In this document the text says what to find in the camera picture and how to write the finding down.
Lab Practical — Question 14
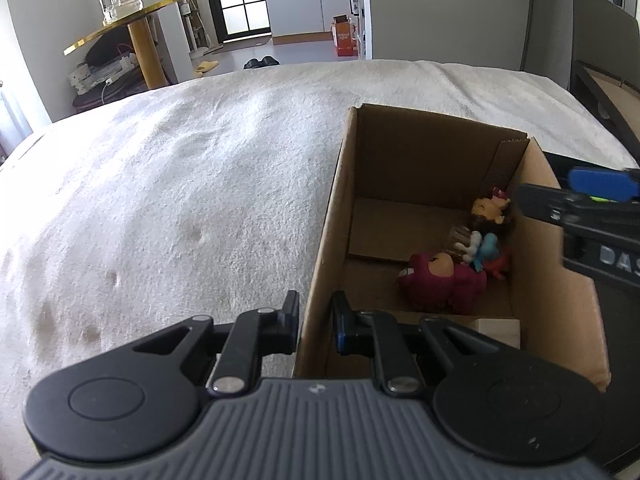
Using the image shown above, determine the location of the brown cardboard box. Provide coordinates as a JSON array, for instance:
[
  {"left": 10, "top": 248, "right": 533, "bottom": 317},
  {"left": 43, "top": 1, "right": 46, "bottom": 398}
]
[{"left": 292, "top": 103, "right": 612, "bottom": 394}]

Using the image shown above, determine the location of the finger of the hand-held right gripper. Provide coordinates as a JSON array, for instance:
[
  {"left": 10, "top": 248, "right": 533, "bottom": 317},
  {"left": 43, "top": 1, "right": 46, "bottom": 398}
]
[
  {"left": 517, "top": 182, "right": 584, "bottom": 226},
  {"left": 569, "top": 166, "right": 640, "bottom": 200}
]

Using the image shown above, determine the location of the white kitchen cabinet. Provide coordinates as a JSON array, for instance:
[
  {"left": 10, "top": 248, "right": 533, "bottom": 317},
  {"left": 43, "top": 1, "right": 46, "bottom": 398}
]
[{"left": 259, "top": 0, "right": 362, "bottom": 47}]

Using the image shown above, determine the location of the black-framed glass door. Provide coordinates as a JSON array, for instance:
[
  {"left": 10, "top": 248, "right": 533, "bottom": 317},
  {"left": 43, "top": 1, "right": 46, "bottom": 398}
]
[{"left": 202, "top": 0, "right": 274, "bottom": 44}]

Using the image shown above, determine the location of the white floor fan stand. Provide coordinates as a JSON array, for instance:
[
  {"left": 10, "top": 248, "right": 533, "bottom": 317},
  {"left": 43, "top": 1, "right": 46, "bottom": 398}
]
[{"left": 182, "top": 2, "right": 211, "bottom": 59}]

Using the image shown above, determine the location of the dark grey chair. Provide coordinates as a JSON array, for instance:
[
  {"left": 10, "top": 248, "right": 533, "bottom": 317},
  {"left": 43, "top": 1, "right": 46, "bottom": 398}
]
[{"left": 570, "top": 0, "right": 640, "bottom": 167}]

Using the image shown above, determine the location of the orange cardboard box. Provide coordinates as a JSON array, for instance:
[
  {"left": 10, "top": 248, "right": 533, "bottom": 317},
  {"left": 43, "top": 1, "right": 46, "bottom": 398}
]
[{"left": 331, "top": 14, "right": 359, "bottom": 57}]

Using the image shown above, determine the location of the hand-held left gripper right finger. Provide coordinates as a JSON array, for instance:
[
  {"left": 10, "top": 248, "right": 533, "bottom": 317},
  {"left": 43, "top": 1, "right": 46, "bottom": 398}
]
[{"left": 330, "top": 290, "right": 532, "bottom": 400}]

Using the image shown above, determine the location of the round gold-edged side table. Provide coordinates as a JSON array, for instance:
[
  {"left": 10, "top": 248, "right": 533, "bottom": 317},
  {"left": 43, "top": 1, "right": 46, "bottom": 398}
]
[{"left": 63, "top": 0, "right": 215, "bottom": 92}]

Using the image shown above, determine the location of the white power strip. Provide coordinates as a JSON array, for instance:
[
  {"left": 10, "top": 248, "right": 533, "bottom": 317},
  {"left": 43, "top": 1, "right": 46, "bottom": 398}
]
[{"left": 68, "top": 52, "right": 137, "bottom": 95}]

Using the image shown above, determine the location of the small blue doll keychain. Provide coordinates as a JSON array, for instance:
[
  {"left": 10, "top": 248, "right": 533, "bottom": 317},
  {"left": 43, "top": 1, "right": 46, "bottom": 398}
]
[{"left": 452, "top": 227, "right": 509, "bottom": 274}]

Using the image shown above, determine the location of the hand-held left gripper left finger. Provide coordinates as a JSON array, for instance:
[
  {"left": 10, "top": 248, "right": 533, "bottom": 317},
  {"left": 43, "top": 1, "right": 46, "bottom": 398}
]
[{"left": 100, "top": 289, "right": 301, "bottom": 395}]

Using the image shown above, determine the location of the pink toy figure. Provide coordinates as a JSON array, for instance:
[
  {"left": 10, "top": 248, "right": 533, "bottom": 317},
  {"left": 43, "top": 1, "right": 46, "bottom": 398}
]
[{"left": 397, "top": 252, "right": 489, "bottom": 316}]

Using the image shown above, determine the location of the brown-haired girl doll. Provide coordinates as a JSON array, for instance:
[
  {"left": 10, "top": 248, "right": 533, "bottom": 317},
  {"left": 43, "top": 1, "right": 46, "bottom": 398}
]
[{"left": 470, "top": 187, "right": 516, "bottom": 239}]

